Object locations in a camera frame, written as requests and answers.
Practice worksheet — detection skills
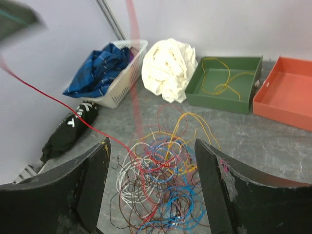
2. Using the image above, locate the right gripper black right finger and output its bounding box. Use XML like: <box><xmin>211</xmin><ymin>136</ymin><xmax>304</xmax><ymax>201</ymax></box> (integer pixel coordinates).
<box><xmin>195</xmin><ymin>139</ymin><xmax>312</xmax><ymax>234</ymax></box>

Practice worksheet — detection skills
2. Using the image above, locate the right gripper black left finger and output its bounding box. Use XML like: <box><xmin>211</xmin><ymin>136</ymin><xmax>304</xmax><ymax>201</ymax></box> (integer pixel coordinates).
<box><xmin>0</xmin><ymin>138</ymin><xmax>111</xmax><ymax>234</ymax></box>

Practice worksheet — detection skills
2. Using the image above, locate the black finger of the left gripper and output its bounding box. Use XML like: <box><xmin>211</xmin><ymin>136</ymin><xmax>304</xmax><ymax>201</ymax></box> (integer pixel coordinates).
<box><xmin>0</xmin><ymin>0</ymin><xmax>44</xmax><ymax>41</ymax></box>

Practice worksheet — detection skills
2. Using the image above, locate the short yellow cable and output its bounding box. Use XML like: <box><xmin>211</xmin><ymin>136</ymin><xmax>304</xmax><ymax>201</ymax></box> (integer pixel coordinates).
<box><xmin>201</xmin><ymin>57</ymin><xmax>256</xmax><ymax>102</ymax></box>

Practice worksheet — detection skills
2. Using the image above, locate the black printed t-shirt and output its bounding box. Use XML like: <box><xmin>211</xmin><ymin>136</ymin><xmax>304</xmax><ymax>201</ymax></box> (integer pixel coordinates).
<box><xmin>40</xmin><ymin>101</ymin><xmax>98</xmax><ymax>163</ymax></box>

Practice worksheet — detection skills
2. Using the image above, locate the blue plaid cloth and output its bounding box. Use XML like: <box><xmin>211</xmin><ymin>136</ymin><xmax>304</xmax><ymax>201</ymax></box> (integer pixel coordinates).
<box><xmin>62</xmin><ymin>43</ymin><xmax>134</xmax><ymax>98</ymax></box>

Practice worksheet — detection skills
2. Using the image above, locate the white basket with clothes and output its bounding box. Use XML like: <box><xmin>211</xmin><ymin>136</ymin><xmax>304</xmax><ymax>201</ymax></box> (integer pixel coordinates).
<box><xmin>83</xmin><ymin>39</ymin><xmax>148</xmax><ymax>109</ymax></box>

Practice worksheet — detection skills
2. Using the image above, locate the orange tray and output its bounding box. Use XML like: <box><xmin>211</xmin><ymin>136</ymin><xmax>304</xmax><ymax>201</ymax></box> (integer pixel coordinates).
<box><xmin>253</xmin><ymin>57</ymin><xmax>312</xmax><ymax>131</ymax></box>

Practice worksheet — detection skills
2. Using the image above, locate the green tray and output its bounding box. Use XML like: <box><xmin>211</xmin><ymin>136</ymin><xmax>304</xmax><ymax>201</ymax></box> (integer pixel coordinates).
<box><xmin>185</xmin><ymin>56</ymin><xmax>263</xmax><ymax>114</ymax></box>

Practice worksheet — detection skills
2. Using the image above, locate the white crumpled cloth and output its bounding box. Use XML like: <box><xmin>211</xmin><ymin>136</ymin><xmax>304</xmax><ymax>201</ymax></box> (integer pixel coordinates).
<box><xmin>141</xmin><ymin>38</ymin><xmax>198</xmax><ymax>103</ymax></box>

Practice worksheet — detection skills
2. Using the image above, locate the blue cable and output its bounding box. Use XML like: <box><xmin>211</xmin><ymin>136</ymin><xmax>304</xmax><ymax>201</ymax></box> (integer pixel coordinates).
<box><xmin>138</xmin><ymin>138</ymin><xmax>208</xmax><ymax>232</ymax></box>

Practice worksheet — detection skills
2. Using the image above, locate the white cable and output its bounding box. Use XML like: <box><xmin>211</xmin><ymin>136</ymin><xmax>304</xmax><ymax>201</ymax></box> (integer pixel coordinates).
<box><xmin>116</xmin><ymin>131</ymin><xmax>171</xmax><ymax>208</ymax></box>

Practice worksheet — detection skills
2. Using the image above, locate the brown cable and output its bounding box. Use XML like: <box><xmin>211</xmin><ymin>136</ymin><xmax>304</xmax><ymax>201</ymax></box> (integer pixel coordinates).
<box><xmin>108</xmin><ymin>156</ymin><xmax>210</xmax><ymax>232</ymax></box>

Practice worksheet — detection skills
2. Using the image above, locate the left aluminium frame post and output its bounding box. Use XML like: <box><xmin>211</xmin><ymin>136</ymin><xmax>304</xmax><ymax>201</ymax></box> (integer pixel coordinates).
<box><xmin>96</xmin><ymin>0</ymin><xmax>126</xmax><ymax>40</ymax></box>

